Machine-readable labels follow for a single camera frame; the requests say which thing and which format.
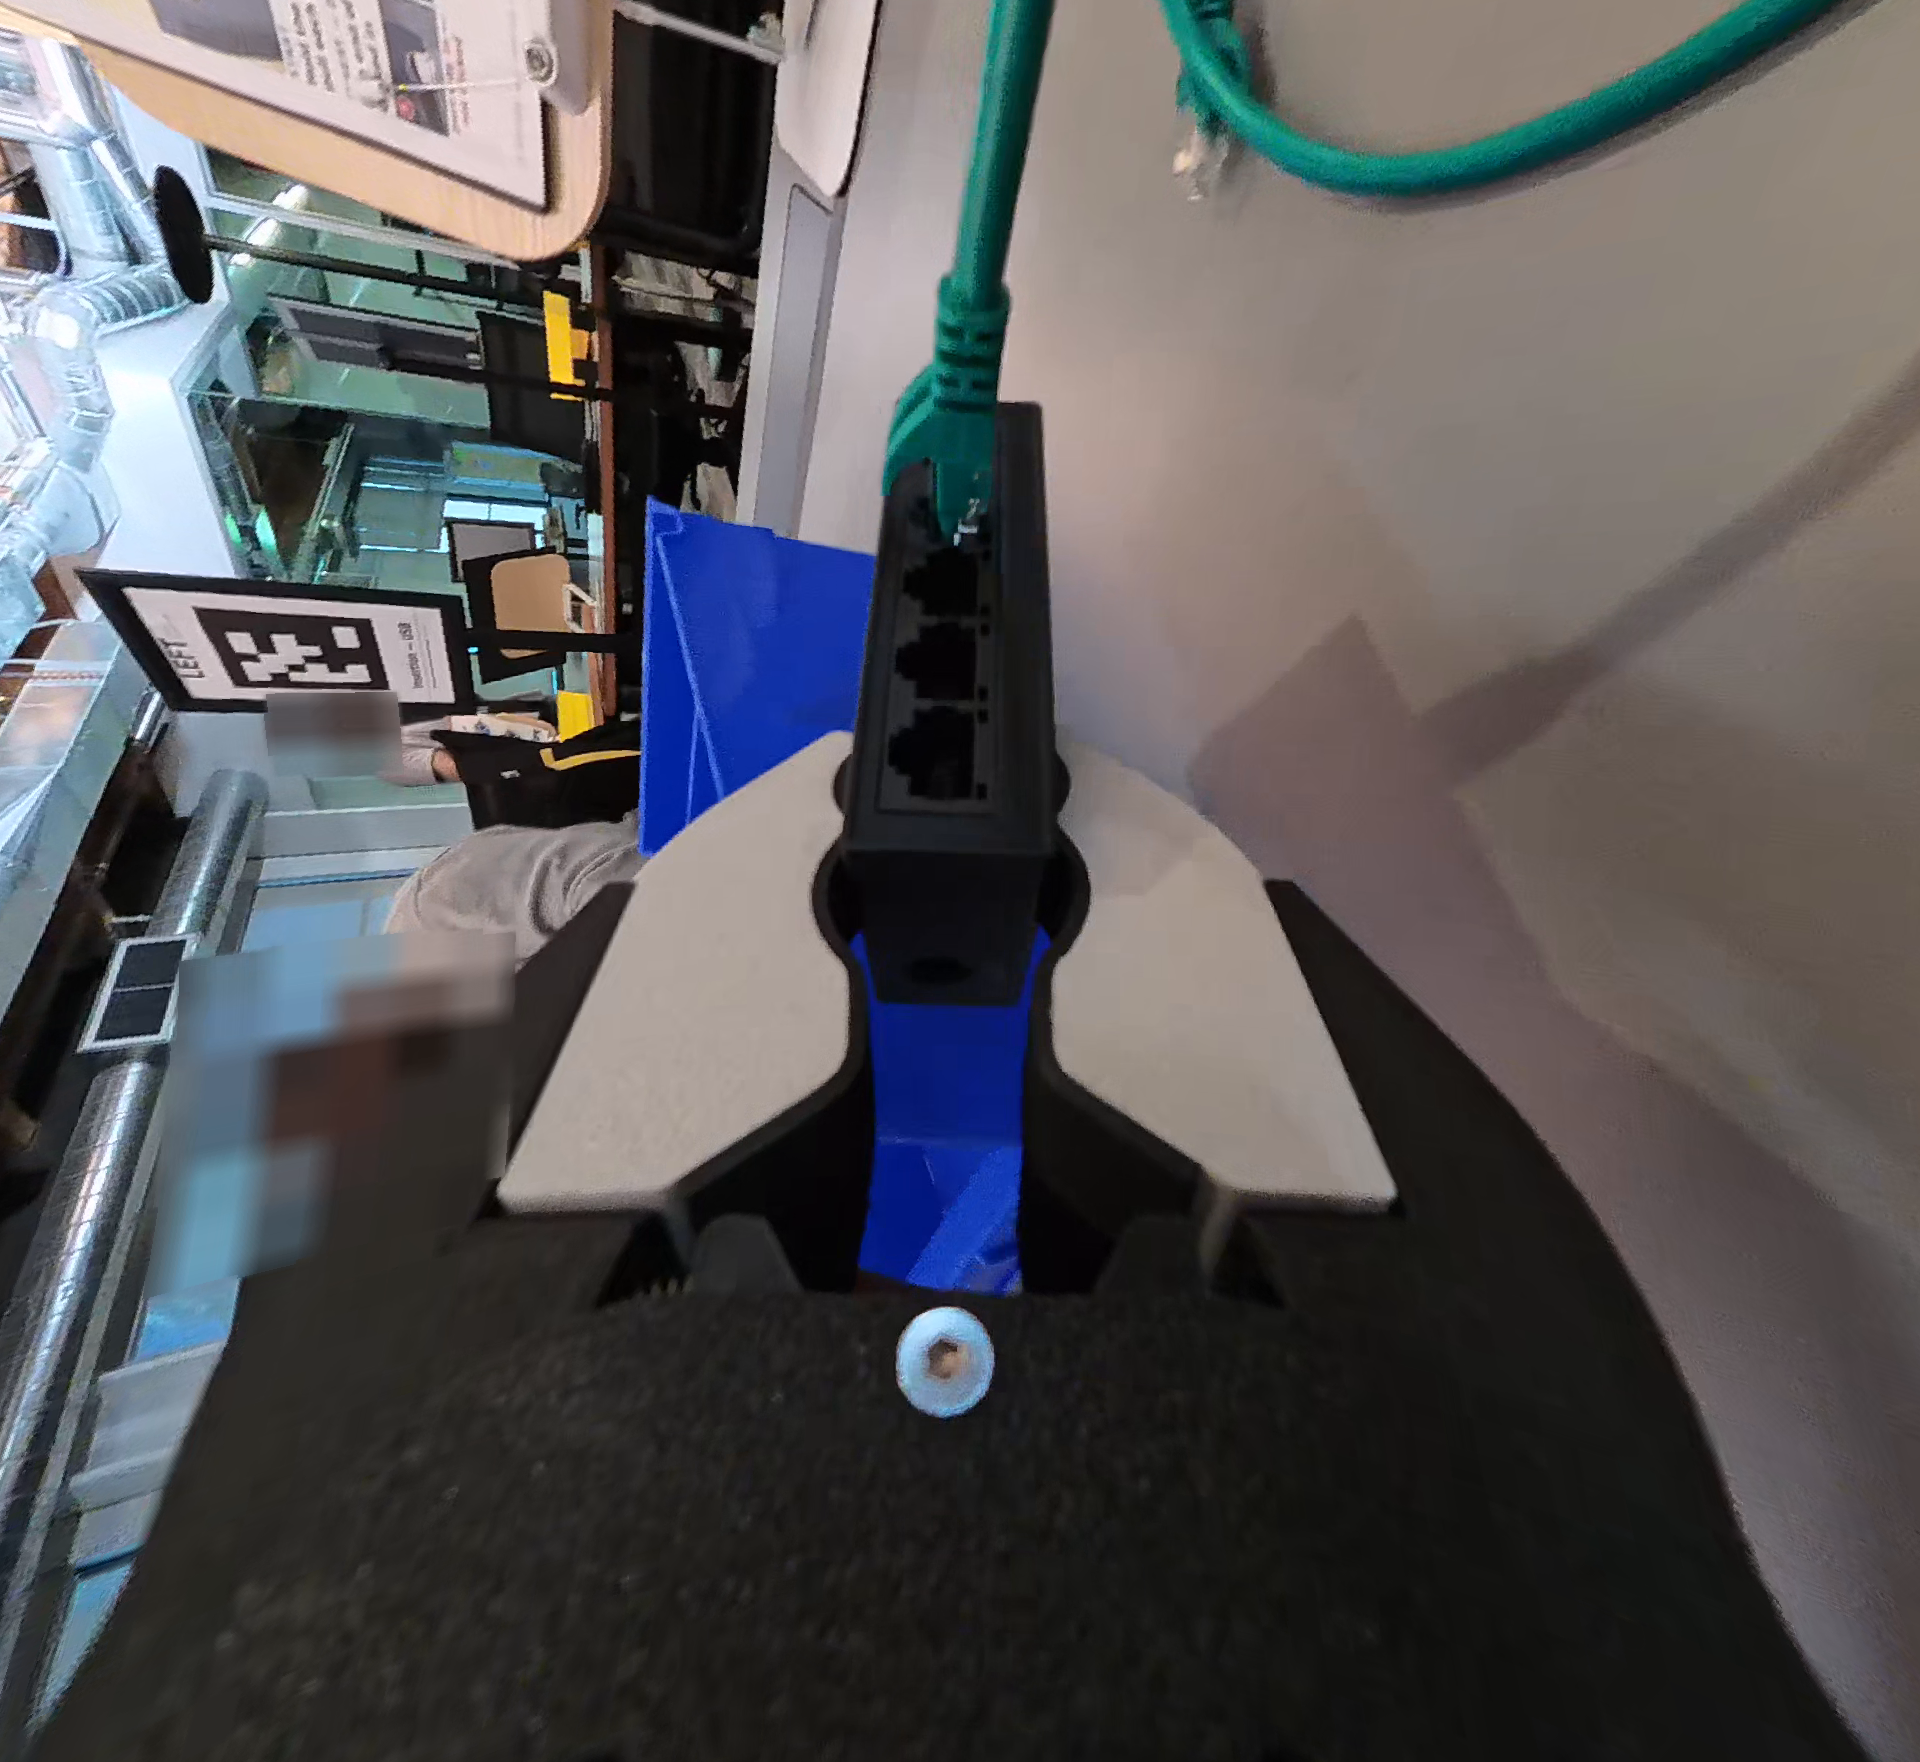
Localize white mat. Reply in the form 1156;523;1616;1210
772;0;911;199

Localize green ethernet cable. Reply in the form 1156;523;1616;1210
882;0;1085;542
1118;0;1920;204

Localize grey panel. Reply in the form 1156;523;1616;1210
735;184;845;536

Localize blue plastic bin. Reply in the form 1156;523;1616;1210
637;497;1053;1298

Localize printed marker tag sign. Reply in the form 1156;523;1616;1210
75;569;476;717

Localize wooden chair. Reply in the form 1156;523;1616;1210
462;547;620;691

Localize wooden board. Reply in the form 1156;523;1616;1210
0;0;617;266

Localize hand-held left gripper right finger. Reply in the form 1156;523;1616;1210
1027;741;1403;1306

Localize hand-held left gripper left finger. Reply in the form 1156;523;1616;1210
499;730;877;1306

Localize black bag with yellow stripe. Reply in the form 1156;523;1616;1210
431;715;647;830

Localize black network switch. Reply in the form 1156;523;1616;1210
837;401;1071;1009

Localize silver ventilation ducts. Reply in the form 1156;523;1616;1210
0;37;198;564

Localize metal duct pipe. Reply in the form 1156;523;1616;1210
0;767;273;1524

